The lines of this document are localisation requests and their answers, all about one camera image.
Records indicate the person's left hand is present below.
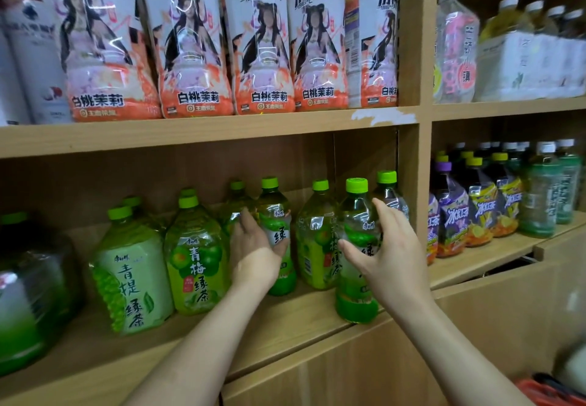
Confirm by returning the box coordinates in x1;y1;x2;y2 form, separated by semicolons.
230;207;290;291

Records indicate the person's right hand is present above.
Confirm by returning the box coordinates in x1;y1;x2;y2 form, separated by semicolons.
339;197;432;316

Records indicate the green capped drink bottle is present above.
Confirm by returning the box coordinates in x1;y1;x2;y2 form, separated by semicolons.
335;178;383;324
255;177;298;296

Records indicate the person's right forearm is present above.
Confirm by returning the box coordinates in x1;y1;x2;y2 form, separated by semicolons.
396;291;536;406

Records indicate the person's left forearm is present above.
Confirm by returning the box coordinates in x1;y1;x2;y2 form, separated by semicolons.
121;282;276;406

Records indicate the purple label iced tea bottle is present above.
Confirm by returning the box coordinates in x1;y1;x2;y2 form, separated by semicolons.
427;192;441;265
432;160;469;258

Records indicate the wooden shelf unit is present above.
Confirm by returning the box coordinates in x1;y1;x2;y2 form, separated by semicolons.
0;0;586;406

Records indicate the row of green tea bottles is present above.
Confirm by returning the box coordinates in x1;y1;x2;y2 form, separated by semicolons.
89;171;409;334

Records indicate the cluster of dark drink bottles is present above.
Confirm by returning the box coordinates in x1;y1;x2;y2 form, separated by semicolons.
435;141;532;182

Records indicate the green bottle white cap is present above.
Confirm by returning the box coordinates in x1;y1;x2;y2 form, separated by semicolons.
519;142;563;238
555;139;583;225

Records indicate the white orange peach tea bottle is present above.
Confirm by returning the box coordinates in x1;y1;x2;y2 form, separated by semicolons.
30;0;162;123
287;0;349;112
218;0;296;115
134;0;234;119
344;0;399;109

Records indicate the clear bottle pink label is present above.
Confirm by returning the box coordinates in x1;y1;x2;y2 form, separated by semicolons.
432;0;481;104

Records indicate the red and black object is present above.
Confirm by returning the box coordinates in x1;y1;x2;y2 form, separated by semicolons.
516;373;586;406

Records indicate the pale blurred object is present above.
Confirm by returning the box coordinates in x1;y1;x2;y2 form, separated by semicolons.
552;339;586;386

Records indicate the large dark green bottle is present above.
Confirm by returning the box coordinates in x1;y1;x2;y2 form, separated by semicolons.
0;211;86;376

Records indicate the shrink-wrapped pack of yellow bottles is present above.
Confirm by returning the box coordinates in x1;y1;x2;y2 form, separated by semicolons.
473;0;586;102

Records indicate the white grey label bottle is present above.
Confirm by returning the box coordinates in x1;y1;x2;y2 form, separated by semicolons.
0;28;32;126
2;0;74;125

